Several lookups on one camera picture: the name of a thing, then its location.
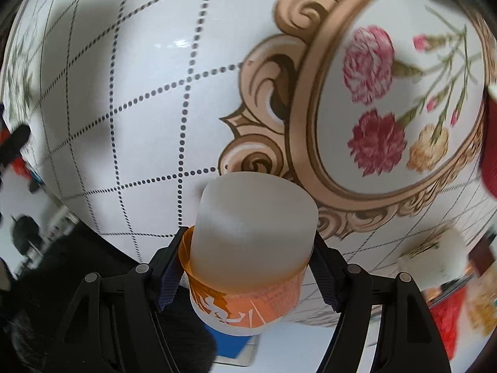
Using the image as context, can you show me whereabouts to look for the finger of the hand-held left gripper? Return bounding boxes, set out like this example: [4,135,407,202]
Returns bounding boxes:
[0,124,32,168]

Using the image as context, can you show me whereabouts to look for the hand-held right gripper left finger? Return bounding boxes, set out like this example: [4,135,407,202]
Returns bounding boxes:
[48,225,189,373]

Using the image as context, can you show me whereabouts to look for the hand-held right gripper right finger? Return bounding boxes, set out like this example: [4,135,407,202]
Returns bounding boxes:
[308,234,453,373]

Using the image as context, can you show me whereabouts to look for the white cup with orange band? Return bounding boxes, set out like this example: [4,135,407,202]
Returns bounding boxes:
[179,171,320,337]

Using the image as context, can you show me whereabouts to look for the red cup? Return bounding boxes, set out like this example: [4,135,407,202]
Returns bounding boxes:
[478,85,497,200]

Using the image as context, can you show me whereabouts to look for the black office chair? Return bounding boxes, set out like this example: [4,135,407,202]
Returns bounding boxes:
[10,214,43,265]

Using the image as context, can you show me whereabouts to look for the white rounded container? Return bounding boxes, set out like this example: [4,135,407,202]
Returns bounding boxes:
[398,227,468,285]

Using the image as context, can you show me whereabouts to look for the red packet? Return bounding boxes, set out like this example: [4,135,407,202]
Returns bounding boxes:
[427,289,472,362]

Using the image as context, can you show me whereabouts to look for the dark fuzzy cloth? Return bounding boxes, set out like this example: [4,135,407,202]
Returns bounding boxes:
[0,221,218,373]

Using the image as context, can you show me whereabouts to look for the floral printed tablecloth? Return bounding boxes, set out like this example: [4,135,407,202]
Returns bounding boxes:
[0,0,497,329]

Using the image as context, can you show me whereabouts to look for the yellow patterned packet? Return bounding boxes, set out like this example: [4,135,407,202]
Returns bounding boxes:
[464,280,497,337]

